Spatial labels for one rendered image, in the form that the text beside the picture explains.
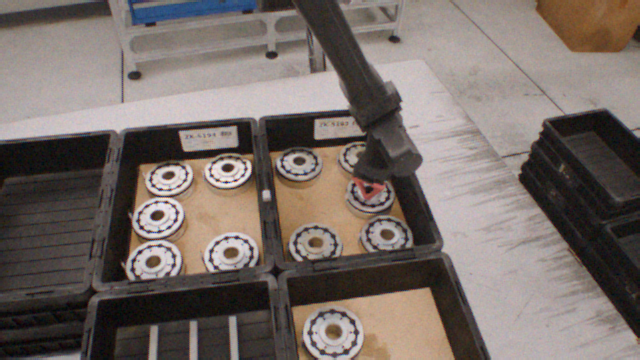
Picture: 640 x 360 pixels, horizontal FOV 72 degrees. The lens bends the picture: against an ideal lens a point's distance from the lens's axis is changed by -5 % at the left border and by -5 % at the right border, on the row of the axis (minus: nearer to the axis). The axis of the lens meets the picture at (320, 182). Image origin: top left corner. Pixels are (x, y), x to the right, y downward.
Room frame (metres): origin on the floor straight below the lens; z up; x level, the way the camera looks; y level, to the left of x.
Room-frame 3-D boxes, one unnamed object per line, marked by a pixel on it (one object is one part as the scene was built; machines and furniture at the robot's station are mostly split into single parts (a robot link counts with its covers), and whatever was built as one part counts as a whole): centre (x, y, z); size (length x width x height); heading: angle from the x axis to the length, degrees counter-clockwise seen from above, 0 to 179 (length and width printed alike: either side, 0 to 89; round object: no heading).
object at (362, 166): (0.64, -0.11, 0.98); 0.10 x 0.07 x 0.07; 155
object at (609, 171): (1.13, -0.97, 0.37); 0.40 x 0.30 x 0.45; 19
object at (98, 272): (0.57, 0.25, 0.92); 0.40 x 0.30 x 0.02; 12
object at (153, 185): (0.66, 0.33, 0.86); 0.10 x 0.10 x 0.01
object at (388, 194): (0.65, -0.11, 0.86); 0.10 x 0.10 x 0.01
